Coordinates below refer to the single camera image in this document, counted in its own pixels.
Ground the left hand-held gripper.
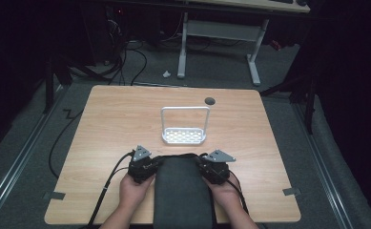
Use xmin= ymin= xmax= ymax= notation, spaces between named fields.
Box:
xmin=127 ymin=145 xmax=159 ymax=184

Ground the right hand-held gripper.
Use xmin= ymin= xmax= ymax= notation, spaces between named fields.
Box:
xmin=199 ymin=149 xmax=237 ymax=186

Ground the grey towel with yellow side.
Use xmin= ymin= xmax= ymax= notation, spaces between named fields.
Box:
xmin=153 ymin=153 xmax=215 ymax=229

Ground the white towel rack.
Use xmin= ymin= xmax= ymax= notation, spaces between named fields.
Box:
xmin=159 ymin=105 xmax=212 ymax=146

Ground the person's right hand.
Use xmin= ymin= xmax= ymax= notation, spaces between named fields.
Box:
xmin=202 ymin=172 xmax=242 ymax=211

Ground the person's left hand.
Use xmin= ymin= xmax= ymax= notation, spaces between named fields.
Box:
xmin=118 ymin=173 xmax=156 ymax=212

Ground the grey tape piece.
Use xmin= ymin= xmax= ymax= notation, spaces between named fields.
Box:
xmin=281 ymin=187 xmax=302 ymax=197
xmin=42 ymin=191 xmax=67 ymax=201

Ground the black metal stand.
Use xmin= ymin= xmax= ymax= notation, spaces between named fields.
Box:
xmin=258 ymin=74 xmax=318 ymax=135
xmin=43 ymin=56 xmax=74 ymax=115

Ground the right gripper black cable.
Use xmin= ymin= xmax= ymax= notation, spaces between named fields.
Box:
xmin=227 ymin=171 xmax=250 ymax=215

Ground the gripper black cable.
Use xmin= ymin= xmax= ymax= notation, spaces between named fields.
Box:
xmin=227 ymin=171 xmax=250 ymax=215
xmin=78 ymin=151 xmax=135 ymax=229

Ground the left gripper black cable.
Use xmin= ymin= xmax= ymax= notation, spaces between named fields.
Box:
xmin=78 ymin=151 xmax=135 ymax=229

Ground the black cable on floor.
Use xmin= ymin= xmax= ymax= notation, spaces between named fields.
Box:
xmin=48 ymin=109 xmax=85 ymax=179

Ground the metal floor rail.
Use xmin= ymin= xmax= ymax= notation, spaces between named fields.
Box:
xmin=292 ymin=101 xmax=354 ymax=229
xmin=0 ymin=83 xmax=67 ymax=223

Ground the bundle of black cables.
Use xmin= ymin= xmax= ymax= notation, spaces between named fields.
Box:
xmin=103 ymin=9 xmax=149 ymax=87

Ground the desk with white frame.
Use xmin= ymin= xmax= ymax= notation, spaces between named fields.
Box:
xmin=175 ymin=0 xmax=312 ymax=87

